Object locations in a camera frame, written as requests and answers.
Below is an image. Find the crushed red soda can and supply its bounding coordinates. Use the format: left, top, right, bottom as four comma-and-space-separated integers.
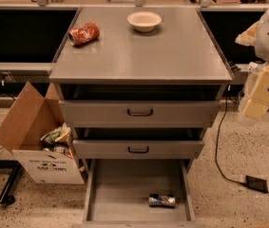
68, 22, 100, 47

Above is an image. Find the black floor cable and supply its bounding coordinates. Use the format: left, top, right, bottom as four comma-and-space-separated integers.
214, 90, 269, 208

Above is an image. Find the grey metal drawer cabinet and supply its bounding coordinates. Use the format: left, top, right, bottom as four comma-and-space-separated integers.
48, 6, 234, 169

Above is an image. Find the crushed blue silver redbull can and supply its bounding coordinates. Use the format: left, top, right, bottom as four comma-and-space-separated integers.
148, 194, 175, 207

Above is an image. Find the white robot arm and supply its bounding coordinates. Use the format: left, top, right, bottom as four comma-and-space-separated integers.
236, 9, 269, 124

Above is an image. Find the cardboard box with trash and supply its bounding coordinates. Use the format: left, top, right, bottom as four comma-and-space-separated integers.
0, 82, 85, 184

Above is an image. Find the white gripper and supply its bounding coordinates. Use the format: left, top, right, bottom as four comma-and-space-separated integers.
235, 22, 269, 120

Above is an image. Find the white paper bowl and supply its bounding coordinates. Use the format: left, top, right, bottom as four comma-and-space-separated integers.
127, 11, 162, 32

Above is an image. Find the grey top drawer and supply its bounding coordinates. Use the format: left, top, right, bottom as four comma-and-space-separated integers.
59, 100, 219, 128

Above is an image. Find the black table leg frame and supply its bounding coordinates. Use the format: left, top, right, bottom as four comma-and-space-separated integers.
0, 160, 22, 205

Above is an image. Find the black power brick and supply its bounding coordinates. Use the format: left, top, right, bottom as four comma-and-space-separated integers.
246, 176, 268, 193

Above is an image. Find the grey middle drawer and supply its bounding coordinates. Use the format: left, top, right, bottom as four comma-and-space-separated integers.
72, 140, 203, 159

